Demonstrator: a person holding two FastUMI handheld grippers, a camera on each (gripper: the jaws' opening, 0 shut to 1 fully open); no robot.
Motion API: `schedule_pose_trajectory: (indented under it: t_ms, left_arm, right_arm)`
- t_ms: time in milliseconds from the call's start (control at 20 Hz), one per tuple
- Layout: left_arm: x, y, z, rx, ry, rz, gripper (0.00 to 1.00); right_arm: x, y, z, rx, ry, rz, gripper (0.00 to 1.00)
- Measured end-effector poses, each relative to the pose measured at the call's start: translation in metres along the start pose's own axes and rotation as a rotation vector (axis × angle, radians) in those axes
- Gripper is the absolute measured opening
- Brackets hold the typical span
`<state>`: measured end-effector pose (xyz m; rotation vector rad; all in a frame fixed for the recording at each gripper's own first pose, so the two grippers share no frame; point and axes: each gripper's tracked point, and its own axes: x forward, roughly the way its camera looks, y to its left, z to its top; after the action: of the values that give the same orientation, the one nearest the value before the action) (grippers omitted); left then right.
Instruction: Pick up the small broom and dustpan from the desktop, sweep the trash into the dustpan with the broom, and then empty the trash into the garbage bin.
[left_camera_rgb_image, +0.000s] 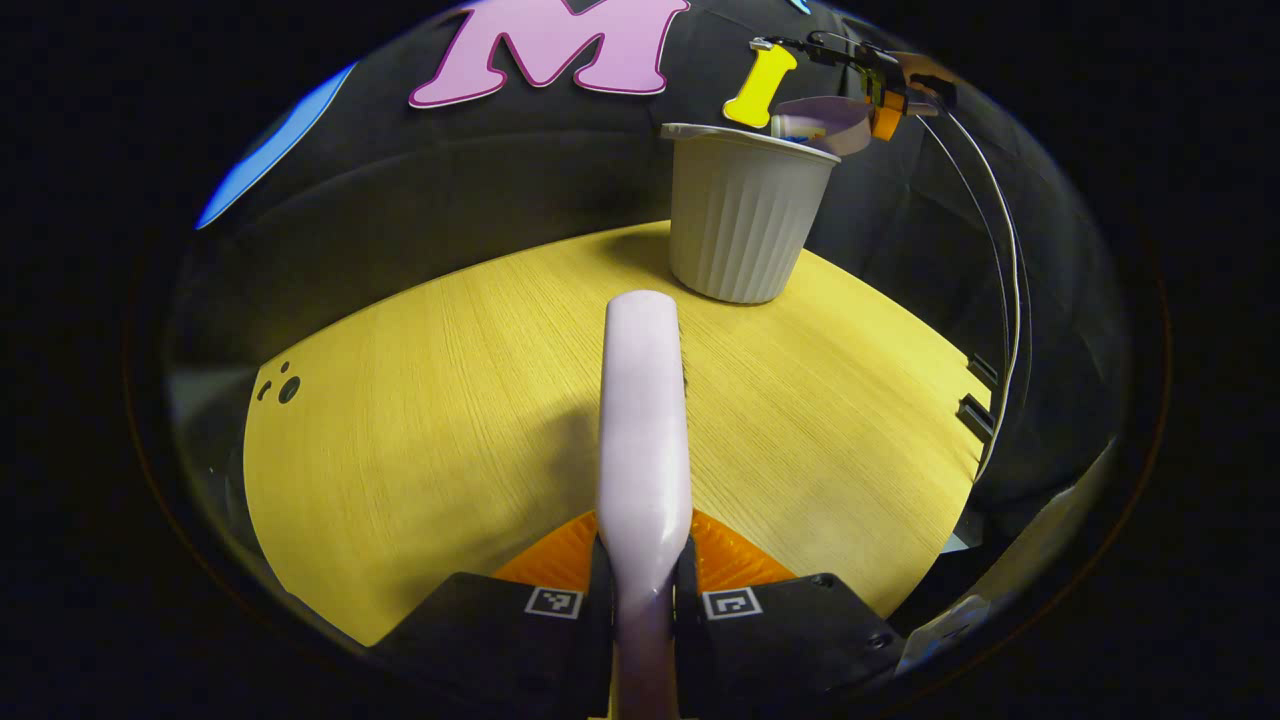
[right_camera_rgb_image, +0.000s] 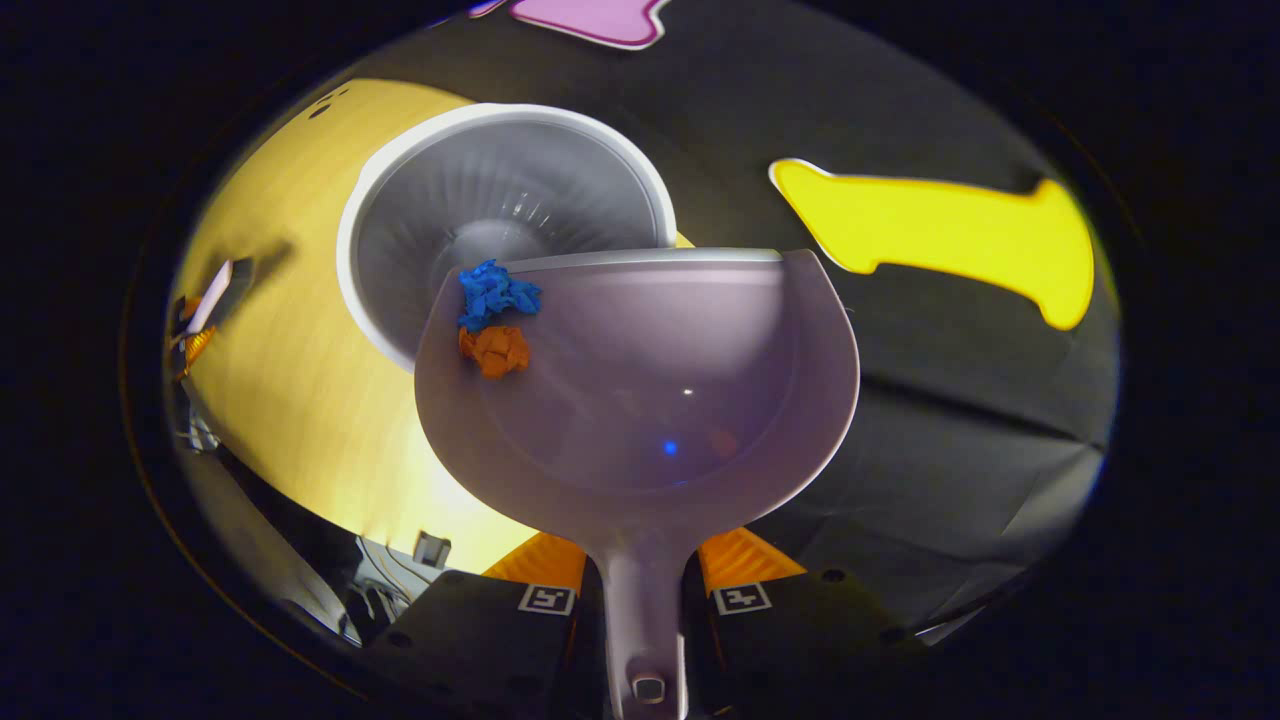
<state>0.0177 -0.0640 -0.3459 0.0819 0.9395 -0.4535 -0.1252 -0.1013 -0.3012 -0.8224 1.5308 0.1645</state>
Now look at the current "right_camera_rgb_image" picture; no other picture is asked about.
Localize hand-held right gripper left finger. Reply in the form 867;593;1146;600
360;530;609;720

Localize black cable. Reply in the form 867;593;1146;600
350;540;421;621

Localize pink dustpan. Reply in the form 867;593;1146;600
414;248;861;720

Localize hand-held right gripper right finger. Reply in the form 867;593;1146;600
683;526;931;720

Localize blue paper trash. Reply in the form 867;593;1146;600
457;259;544;333

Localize white ribbed garbage bin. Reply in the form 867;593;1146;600
336;103;679;373

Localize black backdrop cloth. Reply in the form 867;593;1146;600
350;0;1121;641

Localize yellow wooden desktop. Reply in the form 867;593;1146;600
170;78;696;578

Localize orange paper trash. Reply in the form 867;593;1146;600
458;325;532;380

